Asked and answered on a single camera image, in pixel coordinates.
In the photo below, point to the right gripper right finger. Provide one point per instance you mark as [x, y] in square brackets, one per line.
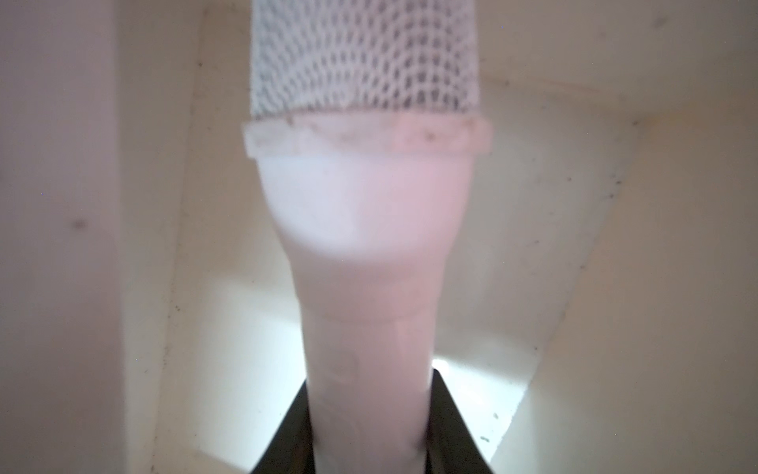
[450, 448]

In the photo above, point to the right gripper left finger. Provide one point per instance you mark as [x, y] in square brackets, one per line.
[291, 449]

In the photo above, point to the white plastic drawer cabinet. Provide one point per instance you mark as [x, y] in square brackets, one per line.
[95, 118]

